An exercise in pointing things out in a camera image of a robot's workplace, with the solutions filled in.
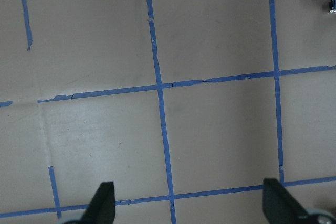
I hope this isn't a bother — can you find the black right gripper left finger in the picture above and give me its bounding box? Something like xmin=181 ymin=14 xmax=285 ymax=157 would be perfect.
xmin=81 ymin=182 xmax=116 ymax=224

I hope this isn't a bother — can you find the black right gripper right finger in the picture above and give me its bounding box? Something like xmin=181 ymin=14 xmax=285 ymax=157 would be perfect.
xmin=263 ymin=178 xmax=314 ymax=224

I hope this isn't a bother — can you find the small black contact block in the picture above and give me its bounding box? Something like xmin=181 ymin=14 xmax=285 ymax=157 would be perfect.
xmin=329 ymin=0 xmax=336 ymax=13

